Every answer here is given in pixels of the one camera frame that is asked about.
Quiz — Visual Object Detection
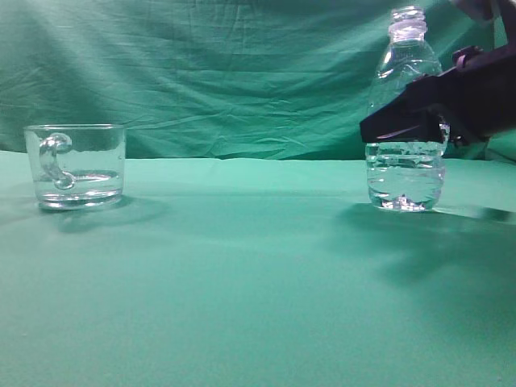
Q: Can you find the green table cloth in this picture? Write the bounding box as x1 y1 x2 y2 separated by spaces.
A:
1 152 515 386

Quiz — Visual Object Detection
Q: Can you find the clear plastic water bottle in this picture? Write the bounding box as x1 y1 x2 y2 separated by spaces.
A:
365 6 450 212

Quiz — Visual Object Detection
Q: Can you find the clear glass mug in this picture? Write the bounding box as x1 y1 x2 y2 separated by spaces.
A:
24 124 126 210

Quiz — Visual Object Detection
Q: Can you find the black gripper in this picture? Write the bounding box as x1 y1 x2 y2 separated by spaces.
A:
360 44 515 146

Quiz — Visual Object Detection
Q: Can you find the green backdrop cloth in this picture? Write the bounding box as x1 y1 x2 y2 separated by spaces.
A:
0 0 516 164

